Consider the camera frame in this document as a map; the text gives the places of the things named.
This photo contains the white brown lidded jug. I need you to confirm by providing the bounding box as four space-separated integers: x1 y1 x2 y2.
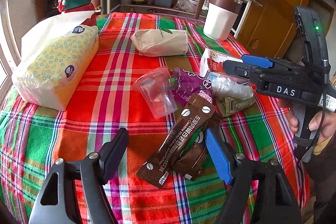
194 0 243 40

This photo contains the clear plastic cup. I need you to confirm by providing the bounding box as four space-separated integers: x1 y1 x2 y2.
133 67 178 119

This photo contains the wooden door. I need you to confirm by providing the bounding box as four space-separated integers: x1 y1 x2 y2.
237 0 309 57

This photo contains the brown coffee sachet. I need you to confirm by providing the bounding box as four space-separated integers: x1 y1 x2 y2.
137 94 223 188

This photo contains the green paper packet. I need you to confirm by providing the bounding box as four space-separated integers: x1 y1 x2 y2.
216 97 255 117

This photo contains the person's right hand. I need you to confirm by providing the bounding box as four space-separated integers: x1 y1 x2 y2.
277 100 335 144

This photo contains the pink basket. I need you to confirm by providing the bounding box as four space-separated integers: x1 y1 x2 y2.
91 0 100 10

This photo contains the beige paper napkin pack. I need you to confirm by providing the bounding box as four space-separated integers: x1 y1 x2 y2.
130 29 188 57

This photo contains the crumpled white plastic wrap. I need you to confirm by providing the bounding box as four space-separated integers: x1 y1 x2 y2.
211 77 253 100

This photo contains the yellow tissue pack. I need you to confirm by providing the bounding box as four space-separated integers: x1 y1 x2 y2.
11 11 98 111

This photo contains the purple snack wrapper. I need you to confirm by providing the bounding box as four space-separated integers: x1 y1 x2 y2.
169 68 214 107

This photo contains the plaid tablecloth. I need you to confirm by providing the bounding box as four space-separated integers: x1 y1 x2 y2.
0 12 311 224

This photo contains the strawberry milk carton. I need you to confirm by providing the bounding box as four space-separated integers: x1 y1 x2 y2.
199 48 248 85

